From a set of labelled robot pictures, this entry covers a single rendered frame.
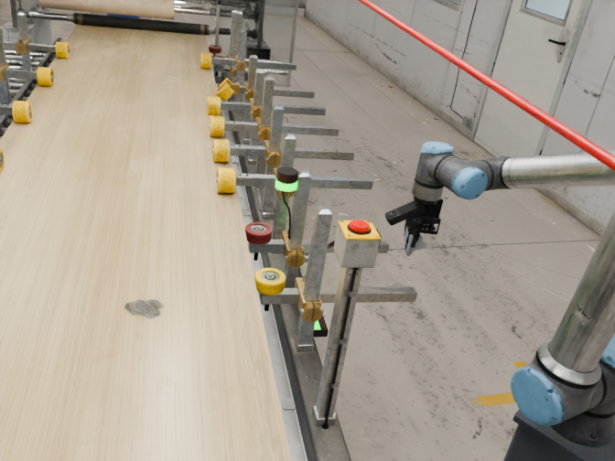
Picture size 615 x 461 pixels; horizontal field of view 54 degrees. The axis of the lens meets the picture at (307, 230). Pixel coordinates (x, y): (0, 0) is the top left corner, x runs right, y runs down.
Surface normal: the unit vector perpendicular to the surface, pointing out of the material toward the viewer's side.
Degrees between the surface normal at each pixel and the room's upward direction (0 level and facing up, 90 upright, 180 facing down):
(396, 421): 0
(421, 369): 0
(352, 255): 90
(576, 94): 90
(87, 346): 0
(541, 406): 95
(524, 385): 95
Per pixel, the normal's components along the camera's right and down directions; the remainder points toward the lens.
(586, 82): -0.95, 0.04
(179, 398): 0.12, -0.87
